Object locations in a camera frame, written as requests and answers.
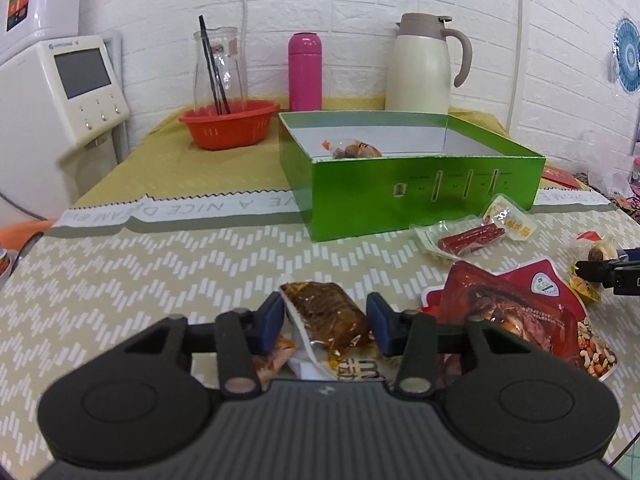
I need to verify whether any white wall cable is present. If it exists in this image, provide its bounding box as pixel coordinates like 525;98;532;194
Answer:
239;0;252;103

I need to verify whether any green cardboard box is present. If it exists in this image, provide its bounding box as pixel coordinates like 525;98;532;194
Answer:
277;110;547;243

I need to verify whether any pink thermos bottle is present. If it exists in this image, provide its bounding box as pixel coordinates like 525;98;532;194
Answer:
287;32;324;112

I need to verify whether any red nut snack packet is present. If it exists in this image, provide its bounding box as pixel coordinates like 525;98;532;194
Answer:
492;257;619;381

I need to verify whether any large blue round wall decoration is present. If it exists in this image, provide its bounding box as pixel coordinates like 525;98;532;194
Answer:
610;16;640;94

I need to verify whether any clear plastic bag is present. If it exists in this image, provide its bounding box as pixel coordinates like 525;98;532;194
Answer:
597;157;640;197

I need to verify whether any clear red sausage packet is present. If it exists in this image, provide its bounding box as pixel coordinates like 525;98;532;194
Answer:
414;215;507;262

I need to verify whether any white water dispenser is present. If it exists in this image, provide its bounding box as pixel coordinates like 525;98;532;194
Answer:
0;32;132;222

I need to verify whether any yellow cloth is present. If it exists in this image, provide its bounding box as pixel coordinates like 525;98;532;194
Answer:
70;95;512;209

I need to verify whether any black chopstick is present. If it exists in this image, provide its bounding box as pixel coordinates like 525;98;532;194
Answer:
199;15;223;115
201;15;232;114

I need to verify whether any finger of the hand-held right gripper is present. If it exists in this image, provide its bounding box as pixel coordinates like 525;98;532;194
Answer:
574;259;618;289

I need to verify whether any yellow snack packet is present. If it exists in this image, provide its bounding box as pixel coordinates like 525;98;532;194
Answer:
570;265;607;307

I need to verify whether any twist-wrapped brown candy snack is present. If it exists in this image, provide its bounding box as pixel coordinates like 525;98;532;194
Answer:
577;231;619;262
321;139;383;160

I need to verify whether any dark red meat snack packet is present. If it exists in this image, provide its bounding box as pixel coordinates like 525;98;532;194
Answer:
436;260;577;358

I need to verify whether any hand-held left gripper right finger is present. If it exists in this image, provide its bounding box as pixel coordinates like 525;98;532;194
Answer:
366;292;538;395

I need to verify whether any clear glass carafe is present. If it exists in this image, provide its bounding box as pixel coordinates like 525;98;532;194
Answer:
192;26;248;111

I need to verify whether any brown tofu snack packet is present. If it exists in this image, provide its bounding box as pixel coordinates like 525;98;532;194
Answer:
277;281;396;383

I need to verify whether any white wall pipe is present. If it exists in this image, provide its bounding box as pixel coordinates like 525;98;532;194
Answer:
504;0;527;133

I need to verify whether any cream thermal jug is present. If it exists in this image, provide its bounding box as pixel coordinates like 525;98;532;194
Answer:
384;12;473;116

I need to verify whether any orange white snack packet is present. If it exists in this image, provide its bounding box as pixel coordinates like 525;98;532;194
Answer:
482;194;538;243

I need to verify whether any red envelope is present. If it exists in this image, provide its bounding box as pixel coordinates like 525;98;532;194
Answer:
542;164;579;187

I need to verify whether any red plastic basket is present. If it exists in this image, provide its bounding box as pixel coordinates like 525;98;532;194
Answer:
178;100;282;151

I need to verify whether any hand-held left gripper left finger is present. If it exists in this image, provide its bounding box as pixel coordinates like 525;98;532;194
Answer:
115;292;286;395

